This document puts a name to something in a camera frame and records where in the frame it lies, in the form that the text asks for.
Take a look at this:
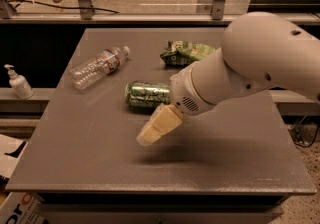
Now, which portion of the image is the grey table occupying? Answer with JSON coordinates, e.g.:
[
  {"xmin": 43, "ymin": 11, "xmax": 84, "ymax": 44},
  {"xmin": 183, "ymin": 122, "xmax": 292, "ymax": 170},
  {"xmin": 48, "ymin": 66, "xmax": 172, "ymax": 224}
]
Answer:
[{"xmin": 8, "ymin": 28, "xmax": 315, "ymax": 224}]

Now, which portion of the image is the white pump lotion bottle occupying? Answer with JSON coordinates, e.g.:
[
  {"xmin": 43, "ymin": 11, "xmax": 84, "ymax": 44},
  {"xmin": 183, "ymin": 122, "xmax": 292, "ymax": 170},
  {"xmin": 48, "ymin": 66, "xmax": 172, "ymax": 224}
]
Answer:
[{"xmin": 4, "ymin": 64, "xmax": 34, "ymax": 99}]

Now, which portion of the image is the metal rail frame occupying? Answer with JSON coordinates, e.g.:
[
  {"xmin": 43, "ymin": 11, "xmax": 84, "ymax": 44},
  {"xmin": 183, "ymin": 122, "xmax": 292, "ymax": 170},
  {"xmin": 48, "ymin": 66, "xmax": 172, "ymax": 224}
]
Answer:
[{"xmin": 0, "ymin": 12, "xmax": 320, "ymax": 26}]

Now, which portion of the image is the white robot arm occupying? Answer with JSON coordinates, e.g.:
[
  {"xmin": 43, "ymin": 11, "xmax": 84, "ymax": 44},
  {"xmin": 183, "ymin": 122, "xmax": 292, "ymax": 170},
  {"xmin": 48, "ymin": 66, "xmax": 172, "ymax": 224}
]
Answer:
[{"xmin": 137, "ymin": 12, "xmax": 320, "ymax": 146}]

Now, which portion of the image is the white cardboard box orange print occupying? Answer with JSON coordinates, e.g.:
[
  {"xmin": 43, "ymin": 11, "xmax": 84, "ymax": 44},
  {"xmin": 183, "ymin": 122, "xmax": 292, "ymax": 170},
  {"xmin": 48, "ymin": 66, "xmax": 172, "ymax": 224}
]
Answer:
[{"xmin": 0, "ymin": 192, "xmax": 48, "ymax": 224}]

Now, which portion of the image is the green soda can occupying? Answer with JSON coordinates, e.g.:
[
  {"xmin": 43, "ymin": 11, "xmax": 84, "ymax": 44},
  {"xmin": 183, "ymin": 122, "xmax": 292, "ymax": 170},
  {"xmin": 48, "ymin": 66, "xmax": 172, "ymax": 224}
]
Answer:
[{"xmin": 125, "ymin": 81, "xmax": 170, "ymax": 108}]

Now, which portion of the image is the clear plastic water bottle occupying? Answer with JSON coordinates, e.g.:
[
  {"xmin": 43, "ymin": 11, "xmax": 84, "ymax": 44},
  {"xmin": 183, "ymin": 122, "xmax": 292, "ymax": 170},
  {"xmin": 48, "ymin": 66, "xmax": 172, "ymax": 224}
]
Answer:
[{"xmin": 69, "ymin": 46, "xmax": 131, "ymax": 90}]

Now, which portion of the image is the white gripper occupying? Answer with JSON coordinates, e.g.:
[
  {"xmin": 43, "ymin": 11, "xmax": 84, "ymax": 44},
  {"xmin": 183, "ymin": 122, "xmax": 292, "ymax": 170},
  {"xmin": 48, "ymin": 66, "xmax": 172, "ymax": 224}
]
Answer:
[{"xmin": 137, "ymin": 64, "xmax": 215, "ymax": 146}]

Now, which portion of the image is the green chip bag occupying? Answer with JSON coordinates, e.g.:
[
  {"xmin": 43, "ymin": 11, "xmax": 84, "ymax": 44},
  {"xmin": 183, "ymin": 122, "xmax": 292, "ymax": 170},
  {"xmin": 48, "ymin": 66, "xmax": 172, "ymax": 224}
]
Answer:
[{"xmin": 160, "ymin": 40, "xmax": 216, "ymax": 66}]

